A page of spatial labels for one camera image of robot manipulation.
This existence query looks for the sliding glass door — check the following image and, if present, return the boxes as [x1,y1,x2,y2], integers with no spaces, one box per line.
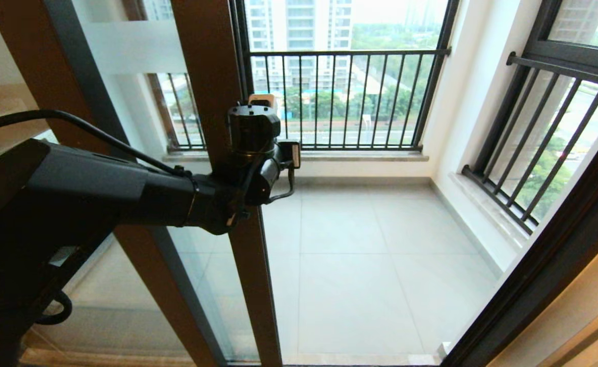
[44,0,282,367]

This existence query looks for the long grey stone window sill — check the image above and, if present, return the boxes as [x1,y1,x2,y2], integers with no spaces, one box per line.
[164,149,430,163]

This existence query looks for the wide black window railing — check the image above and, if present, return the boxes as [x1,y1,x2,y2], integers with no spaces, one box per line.
[148,47,452,152]

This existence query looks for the short grey stone window sill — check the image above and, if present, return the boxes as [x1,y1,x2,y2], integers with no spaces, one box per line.
[449,172,529,278]

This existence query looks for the brown framed fixed glass door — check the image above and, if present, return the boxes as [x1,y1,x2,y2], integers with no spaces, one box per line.
[0,0,228,367]

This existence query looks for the narrow black window railing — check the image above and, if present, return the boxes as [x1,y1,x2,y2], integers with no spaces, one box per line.
[461,51,598,236]

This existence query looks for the thin black left gripper cable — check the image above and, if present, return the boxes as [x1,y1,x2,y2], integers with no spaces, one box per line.
[266,167,296,203]

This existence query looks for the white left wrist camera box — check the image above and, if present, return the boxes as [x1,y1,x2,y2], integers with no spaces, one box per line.
[248,94,279,110]

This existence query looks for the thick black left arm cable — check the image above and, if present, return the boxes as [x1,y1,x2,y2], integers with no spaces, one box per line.
[0,109,190,178]

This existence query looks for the thick black hanging cable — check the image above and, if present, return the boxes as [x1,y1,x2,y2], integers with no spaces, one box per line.
[35,290,73,326]

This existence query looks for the dark door frame with track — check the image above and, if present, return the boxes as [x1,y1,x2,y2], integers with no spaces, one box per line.
[440,110,598,367]

